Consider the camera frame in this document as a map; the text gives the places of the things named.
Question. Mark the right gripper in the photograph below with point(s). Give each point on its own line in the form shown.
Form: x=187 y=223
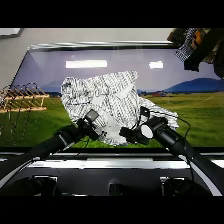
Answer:
x=130 y=135

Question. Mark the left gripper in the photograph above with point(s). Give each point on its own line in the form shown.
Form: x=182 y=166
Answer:
x=87 y=129

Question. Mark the black and white patterned shirt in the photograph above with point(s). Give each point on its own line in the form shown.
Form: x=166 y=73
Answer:
x=111 y=96

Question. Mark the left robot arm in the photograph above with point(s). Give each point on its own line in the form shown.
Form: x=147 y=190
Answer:
x=46 y=148

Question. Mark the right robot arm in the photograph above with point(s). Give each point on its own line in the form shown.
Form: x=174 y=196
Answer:
x=176 y=141

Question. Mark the black white checked garment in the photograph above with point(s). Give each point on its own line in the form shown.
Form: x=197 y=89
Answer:
x=186 y=46

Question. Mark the brown garment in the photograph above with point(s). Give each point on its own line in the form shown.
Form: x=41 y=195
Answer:
x=176 y=34

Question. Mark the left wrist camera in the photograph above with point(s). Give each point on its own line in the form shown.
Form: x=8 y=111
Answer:
x=91 y=116

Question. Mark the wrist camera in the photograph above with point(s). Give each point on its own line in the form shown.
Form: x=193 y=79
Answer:
x=91 y=116
x=144 y=112

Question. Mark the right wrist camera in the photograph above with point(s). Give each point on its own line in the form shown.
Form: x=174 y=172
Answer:
x=144 y=112

